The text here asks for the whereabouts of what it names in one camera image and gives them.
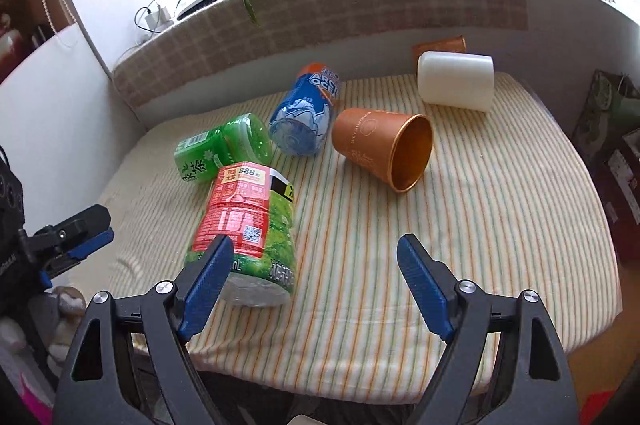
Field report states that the white power charger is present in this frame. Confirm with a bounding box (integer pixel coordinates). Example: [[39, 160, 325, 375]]
[[144, 6, 174, 34]]

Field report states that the red green cut bottle cup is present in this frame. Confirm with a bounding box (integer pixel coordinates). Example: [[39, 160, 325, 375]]
[[186, 162, 296, 308]]

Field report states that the orange paper cup near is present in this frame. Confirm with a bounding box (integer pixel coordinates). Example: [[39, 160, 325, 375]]
[[332, 107, 434, 193]]

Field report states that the green tea bottle cup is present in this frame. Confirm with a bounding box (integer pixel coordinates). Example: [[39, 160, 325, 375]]
[[174, 113, 273, 182]]

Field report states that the orange paper cup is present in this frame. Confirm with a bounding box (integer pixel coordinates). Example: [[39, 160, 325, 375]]
[[332, 107, 434, 193], [411, 36, 466, 61]]

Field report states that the orange paper cup far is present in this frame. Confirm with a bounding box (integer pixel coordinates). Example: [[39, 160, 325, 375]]
[[411, 36, 466, 61]]

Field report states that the black laptop on sill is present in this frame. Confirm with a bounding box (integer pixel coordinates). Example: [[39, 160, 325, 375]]
[[177, 0, 218, 21]]

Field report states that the dark red cardboard box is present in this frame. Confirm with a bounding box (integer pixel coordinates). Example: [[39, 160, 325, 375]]
[[594, 129, 640, 263]]

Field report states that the green shopping bag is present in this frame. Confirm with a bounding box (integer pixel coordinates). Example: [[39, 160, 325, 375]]
[[572, 70, 639, 163]]

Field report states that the plaid windowsill blanket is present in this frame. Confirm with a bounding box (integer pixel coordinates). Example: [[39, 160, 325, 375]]
[[113, 0, 528, 108]]

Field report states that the blue orange bottle cup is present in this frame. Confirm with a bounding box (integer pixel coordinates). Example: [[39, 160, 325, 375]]
[[269, 63, 341, 156]]

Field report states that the white plastic cup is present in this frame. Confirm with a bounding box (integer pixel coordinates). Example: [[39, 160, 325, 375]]
[[416, 51, 495, 112]]

